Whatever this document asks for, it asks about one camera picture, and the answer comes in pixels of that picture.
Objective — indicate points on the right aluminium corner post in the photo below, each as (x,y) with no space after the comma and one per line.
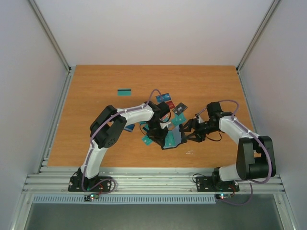
(258,33)

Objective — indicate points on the grey slotted cable duct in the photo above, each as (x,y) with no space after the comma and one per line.
(126,199)

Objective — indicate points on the dark blue card left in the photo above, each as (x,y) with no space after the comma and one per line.
(129,128)

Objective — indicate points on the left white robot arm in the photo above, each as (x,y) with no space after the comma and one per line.
(107,128)

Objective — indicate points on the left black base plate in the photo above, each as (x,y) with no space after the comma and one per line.
(96,184)

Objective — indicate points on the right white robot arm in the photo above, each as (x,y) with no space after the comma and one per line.
(255,160)

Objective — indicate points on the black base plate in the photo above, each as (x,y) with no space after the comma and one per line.
(96,184)
(206,184)

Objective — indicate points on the teal card near black card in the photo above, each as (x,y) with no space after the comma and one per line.
(178,119)

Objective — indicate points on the small circuit board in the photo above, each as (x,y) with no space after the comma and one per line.
(223,196)
(91,197)

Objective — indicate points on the teal striped card centre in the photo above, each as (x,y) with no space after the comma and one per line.
(144,126)

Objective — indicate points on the aluminium corner post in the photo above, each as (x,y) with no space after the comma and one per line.
(37,12)
(258,33)

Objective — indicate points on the aluminium front rail frame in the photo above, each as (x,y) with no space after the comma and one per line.
(129,180)

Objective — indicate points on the blue card with logo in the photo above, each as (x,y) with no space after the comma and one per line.
(163,97)

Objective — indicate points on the right small circuit board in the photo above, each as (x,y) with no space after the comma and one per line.
(223,196)

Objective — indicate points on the teal chip card lower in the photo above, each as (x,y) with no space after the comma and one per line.
(146,140)

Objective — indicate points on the black credit card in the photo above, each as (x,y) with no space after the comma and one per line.
(179,109)

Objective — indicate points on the teal VIP card front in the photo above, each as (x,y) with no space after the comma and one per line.
(169,141)

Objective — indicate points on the red credit card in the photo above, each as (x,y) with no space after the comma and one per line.
(170,104)

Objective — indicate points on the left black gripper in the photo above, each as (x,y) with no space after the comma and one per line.
(158,139)

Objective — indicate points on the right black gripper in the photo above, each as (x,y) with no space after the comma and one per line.
(198,128)

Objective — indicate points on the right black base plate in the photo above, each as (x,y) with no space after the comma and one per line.
(206,184)

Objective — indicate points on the left aluminium corner post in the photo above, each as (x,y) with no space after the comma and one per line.
(37,12)

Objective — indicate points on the black leather card holder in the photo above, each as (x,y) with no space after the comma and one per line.
(180,137)

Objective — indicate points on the left small circuit board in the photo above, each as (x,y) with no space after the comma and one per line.
(91,197)

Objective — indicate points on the teal card far back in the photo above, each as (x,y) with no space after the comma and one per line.
(124,92)

